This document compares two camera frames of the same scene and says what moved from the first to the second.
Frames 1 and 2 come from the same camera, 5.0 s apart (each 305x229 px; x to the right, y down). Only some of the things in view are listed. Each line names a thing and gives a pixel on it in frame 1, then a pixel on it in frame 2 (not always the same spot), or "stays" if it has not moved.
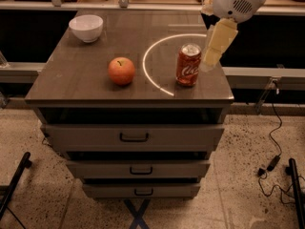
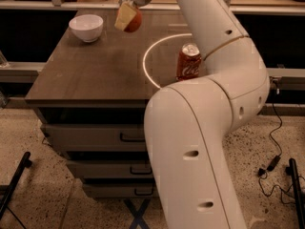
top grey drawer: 132,137 stays
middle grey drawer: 138,169 stays
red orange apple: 121,71 → 135,23
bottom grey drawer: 141,190 stays
